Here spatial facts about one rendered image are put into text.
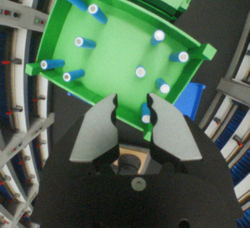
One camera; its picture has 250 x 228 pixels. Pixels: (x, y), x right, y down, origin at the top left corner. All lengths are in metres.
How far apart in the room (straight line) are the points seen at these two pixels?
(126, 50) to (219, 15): 0.78
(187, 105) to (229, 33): 0.55
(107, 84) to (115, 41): 0.10
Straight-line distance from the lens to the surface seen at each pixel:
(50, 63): 0.27
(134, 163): 0.92
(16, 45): 0.72
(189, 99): 0.85
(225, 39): 0.95
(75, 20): 0.31
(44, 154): 1.34
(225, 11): 0.99
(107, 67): 0.27
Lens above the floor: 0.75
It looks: 69 degrees down
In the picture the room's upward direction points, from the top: 162 degrees counter-clockwise
